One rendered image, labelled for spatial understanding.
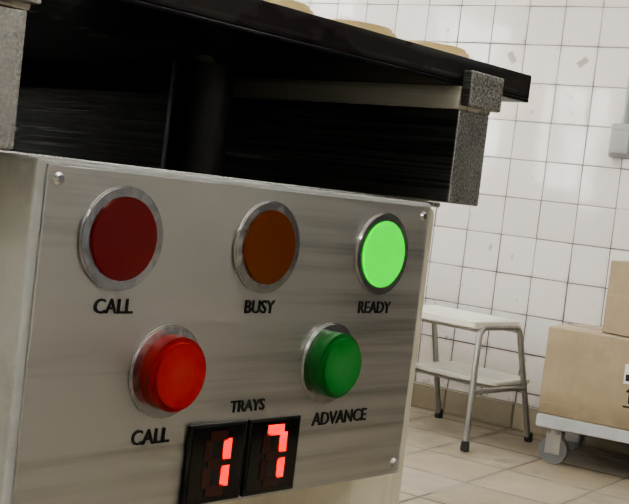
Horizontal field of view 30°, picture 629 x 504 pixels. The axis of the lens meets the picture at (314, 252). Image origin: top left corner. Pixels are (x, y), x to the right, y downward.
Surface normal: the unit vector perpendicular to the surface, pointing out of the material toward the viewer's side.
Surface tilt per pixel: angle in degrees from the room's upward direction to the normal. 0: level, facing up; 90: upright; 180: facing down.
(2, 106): 90
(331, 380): 90
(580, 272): 90
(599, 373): 89
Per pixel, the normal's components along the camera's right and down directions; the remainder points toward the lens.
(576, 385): -0.51, 0.00
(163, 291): 0.75, 0.12
